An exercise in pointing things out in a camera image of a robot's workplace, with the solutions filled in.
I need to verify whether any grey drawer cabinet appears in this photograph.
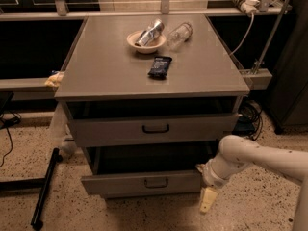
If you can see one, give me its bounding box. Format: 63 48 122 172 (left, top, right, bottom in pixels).
54 13 251 200

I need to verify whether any black cable bundle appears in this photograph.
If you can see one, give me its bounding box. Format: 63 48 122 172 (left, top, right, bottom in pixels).
232 99 264 142

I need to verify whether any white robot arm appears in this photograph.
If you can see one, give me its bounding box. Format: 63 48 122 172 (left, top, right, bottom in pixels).
195 135 308 231

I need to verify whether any dark blue snack packet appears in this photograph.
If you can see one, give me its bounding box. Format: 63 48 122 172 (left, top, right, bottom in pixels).
148 56 172 79

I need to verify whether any black floor cable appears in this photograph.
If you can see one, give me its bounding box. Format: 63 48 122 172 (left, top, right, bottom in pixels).
0 109 23 168

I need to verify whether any white power cable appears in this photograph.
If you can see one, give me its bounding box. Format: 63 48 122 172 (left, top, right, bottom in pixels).
228 12 256 57

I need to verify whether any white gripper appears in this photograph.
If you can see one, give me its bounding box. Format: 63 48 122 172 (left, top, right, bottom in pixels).
195 161 228 214

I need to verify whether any white power strip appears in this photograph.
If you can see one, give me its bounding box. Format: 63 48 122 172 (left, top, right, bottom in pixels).
231 0 259 16

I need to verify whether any clear plastic bottle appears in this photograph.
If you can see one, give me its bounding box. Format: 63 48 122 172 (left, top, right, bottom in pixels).
167 22 193 51

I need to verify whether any silver can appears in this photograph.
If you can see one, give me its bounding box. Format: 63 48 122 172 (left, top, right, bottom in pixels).
135 19 165 47

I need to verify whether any beige ceramic bowl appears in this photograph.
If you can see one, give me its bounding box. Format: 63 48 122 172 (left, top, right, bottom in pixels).
126 31 167 54

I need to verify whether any grey drawer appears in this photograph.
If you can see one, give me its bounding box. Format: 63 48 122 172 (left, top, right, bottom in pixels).
82 142 213 198
68 114 239 147

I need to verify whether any black metal stand leg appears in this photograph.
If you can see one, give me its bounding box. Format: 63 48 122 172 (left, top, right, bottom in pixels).
31 148 63 231

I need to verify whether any yellow cloth rag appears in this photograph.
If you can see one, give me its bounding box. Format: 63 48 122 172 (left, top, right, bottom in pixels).
45 71 64 88

